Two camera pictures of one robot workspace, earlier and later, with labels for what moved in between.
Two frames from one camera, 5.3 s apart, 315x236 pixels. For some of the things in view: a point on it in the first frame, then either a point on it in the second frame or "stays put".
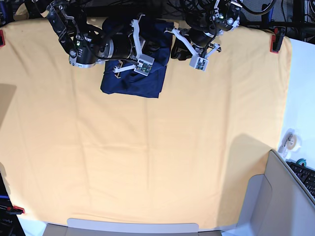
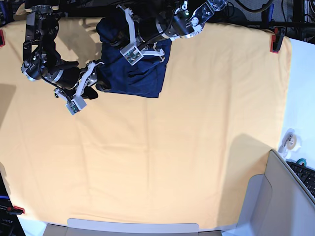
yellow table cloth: (69, 150) stays put
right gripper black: (201, 37) → (151, 20)
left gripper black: (130, 45) → (78, 79)
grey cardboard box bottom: (88, 227) stays put
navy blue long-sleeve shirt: (157, 36) stays put
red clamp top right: (276, 40) stays put
